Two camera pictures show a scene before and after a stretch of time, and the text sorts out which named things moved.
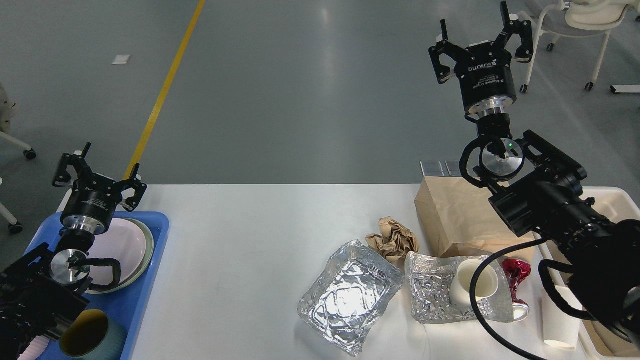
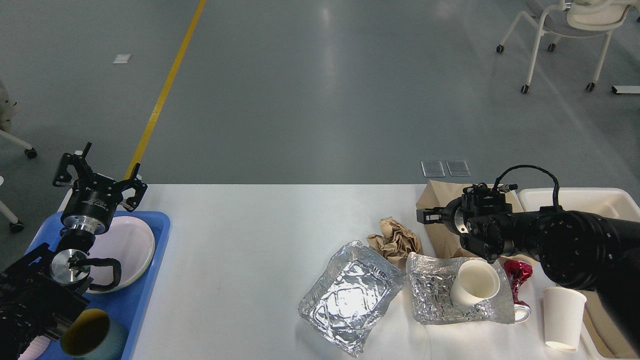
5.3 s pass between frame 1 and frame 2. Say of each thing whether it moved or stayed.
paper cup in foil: stayed
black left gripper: stayed
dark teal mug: stayed
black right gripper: moved
